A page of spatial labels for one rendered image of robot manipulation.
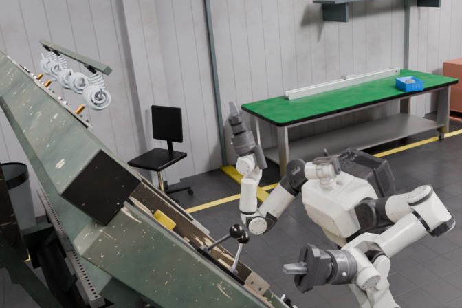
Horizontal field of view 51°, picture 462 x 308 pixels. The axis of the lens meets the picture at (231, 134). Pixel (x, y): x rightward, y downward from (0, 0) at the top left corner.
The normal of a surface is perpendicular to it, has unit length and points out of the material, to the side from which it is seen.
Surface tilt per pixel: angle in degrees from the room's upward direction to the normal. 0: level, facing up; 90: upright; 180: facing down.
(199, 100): 90
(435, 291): 0
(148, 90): 90
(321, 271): 90
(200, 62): 90
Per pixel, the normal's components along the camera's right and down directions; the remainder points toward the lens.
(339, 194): -0.43, -0.77
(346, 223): -0.22, 0.51
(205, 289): 0.49, 0.23
